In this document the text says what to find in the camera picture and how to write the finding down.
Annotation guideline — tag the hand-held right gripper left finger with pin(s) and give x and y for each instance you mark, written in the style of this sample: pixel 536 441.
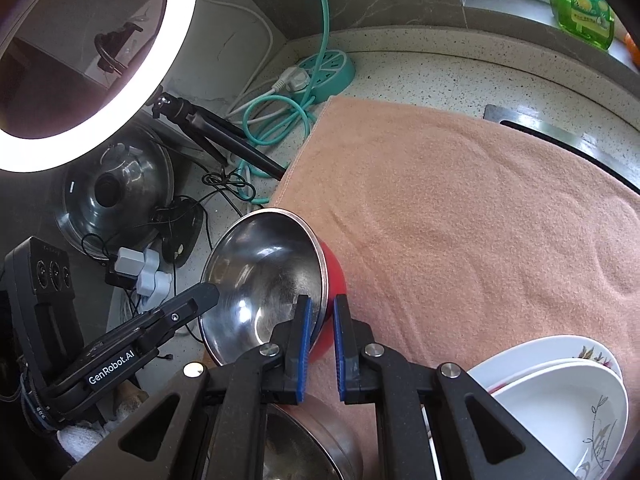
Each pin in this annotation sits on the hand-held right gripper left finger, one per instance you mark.
pixel 302 350

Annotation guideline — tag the teal round power strip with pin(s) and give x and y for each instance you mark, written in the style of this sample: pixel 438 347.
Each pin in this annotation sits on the teal round power strip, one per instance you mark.
pixel 330 67

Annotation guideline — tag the black round stand base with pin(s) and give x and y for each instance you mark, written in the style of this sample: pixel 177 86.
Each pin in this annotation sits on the black round stand base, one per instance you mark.
pixel 187 230

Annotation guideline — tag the white fluffy cloth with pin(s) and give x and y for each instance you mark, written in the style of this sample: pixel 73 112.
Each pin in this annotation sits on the white fluffy cloth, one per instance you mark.
pixel 82 442

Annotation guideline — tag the green dish soap bottle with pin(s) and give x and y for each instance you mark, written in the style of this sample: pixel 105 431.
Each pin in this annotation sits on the green dish soap bottle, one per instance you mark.
pixel 580 5

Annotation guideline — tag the white power adapters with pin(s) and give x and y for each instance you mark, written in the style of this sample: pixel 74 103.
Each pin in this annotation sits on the white power adapters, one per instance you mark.
pixel 155 277

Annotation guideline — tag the white plate pink floral print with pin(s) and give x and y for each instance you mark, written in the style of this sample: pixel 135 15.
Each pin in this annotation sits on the white plate pink floral print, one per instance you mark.
pixel 540 346
pixel 505 382

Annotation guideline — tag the steel sink rim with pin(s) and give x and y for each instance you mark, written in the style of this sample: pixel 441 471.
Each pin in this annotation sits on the steel sink rim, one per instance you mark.
pixel 550 130

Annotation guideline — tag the steel pot lid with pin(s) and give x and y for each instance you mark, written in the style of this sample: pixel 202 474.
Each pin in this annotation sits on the steel pot lid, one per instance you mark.
pixel 80 220

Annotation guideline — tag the black tripod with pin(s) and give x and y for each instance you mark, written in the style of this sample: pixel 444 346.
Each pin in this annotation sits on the black tripod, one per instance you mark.
pixel 215 130

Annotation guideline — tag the small steel bowl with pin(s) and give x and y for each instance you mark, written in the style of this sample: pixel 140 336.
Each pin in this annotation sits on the small steel bowl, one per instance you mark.
pixel 320 440

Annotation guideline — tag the pink towel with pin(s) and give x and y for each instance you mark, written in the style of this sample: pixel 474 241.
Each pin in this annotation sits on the pink towel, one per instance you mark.
pixel 450 210

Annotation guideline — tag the large steel bowl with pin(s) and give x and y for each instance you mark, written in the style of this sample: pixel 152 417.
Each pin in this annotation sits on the large steel bowl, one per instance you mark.
pixel 260 270

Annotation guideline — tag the white plate olive leaf print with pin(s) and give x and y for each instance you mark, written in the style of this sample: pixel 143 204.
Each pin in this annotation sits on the white plate olive leaf print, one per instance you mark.
pixel 550 410

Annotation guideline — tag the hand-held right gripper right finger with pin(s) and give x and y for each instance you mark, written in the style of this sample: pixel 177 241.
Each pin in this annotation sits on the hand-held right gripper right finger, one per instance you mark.
pixel 341 350

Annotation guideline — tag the black adapter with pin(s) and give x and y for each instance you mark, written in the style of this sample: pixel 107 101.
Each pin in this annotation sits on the black adapter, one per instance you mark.
pixel 119 280

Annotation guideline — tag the white charger block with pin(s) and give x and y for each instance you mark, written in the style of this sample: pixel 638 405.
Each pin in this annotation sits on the white charger block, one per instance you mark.
pixel 129 261

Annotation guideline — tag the orange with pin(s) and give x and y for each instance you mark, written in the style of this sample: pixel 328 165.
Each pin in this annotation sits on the orange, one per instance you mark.
pixel 634 50

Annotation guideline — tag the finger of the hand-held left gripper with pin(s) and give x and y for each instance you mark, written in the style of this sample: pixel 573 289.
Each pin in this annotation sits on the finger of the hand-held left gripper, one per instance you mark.
pixel 120 360

